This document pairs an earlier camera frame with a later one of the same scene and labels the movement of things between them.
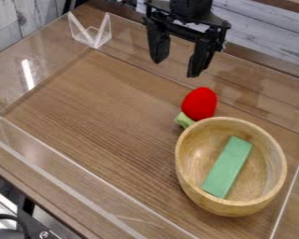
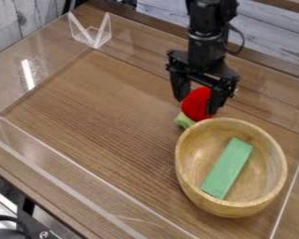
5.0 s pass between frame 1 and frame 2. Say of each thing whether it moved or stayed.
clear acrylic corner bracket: stayed
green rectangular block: stayed
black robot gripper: moved
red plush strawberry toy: stayed
